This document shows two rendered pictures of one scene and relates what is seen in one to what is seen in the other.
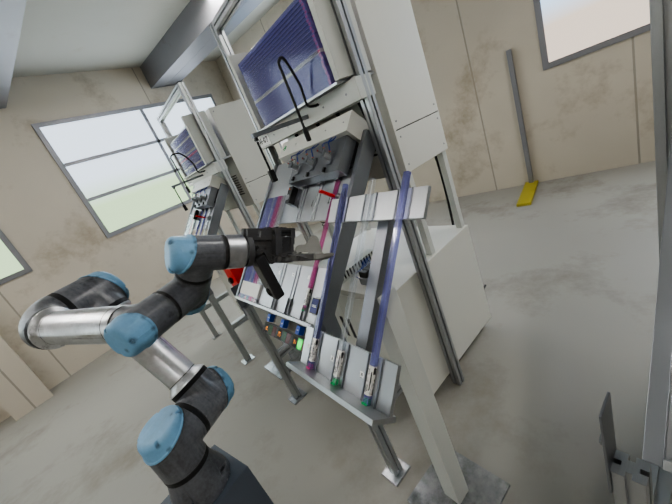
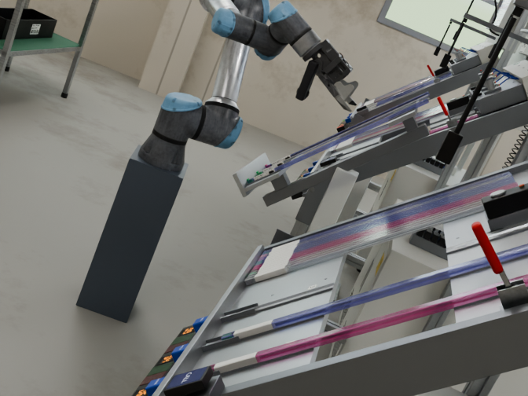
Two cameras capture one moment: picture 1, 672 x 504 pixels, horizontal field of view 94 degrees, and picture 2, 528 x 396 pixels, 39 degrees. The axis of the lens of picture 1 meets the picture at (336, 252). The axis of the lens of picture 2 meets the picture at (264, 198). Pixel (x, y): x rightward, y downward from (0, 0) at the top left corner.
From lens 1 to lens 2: 1.47 m
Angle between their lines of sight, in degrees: 37
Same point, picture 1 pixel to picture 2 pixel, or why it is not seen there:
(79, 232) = not seen: outside the picture
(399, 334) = (324, 210)
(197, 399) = (211, 115)
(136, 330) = (225, 20)
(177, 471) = (163, 126)
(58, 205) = not seen: outside the picture
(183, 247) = (283, 9)
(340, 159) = (489, 95)
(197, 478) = (163, 144)
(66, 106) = not seen: outside the picture
